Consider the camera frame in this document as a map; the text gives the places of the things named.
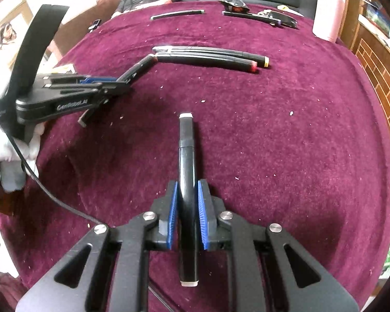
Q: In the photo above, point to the row of aligned black markers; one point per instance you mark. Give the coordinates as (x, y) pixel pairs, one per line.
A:
(240, 56)

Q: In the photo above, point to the brown armchair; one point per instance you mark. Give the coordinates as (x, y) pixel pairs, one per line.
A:
(109, 1)

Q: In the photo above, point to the black red crumpled packet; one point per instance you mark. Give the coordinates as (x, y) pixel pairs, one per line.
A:
(235, 6)

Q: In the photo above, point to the pink bottle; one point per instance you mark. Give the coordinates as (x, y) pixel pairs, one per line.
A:
(331, 9)

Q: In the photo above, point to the red-capped black marker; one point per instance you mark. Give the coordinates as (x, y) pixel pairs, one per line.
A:
(221, 63)

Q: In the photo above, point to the purple-tipped black marker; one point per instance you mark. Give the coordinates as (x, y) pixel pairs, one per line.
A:
(247, 15)

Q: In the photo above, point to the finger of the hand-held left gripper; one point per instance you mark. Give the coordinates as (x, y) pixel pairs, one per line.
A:
(97, 79)
(110, 88)

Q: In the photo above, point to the white-capped black marker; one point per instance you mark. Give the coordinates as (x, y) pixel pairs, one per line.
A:
(186, 156)

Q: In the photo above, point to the black cosmetic tube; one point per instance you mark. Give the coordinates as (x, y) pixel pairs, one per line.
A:
(284, 19)

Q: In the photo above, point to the person's left hand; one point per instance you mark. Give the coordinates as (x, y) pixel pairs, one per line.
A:
(6, 156)

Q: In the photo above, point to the slim black marker pen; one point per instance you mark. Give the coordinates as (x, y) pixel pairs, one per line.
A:
(178, 13)

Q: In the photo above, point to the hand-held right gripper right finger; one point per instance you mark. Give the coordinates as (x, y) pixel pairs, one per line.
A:
(203, 217)

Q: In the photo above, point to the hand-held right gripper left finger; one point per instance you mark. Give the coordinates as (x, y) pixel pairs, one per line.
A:
(173, 214)

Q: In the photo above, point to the white tray gold rim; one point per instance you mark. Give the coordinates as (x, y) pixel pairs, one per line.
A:
(63, 69)

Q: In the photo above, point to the phone on holder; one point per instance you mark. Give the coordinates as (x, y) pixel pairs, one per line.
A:
(94, 24)

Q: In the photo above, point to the wooden cabinet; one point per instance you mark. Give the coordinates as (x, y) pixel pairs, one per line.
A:
(380, 71)

